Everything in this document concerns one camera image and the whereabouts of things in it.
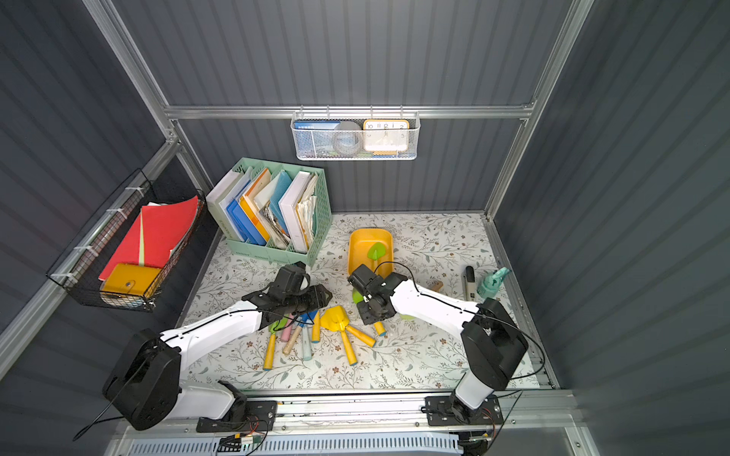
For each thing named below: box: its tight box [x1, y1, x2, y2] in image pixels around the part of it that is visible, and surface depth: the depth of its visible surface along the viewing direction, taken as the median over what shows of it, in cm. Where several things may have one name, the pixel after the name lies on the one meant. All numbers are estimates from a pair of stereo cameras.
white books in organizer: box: [278, 171, 318, 253], surface depth 95 cm
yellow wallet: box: [99, 263, 163, 298], surface depth 66 cm
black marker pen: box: [465, 265, 477, 302], surface depth 97 cm
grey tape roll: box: [332, 120, 363, 156], surface depth 90 cm
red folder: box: [97, 195, 199, 281], surface depth 76 cm
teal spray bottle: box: [476, 266, 513, 299], surface depth 93 cm
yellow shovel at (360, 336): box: [345, 324, 377, 348], surface depth 88 cm
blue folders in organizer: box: [226, 199, 267, 247], surface depth 99 cm
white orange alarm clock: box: [363, 118, 410, 156], surface depth 90 cm
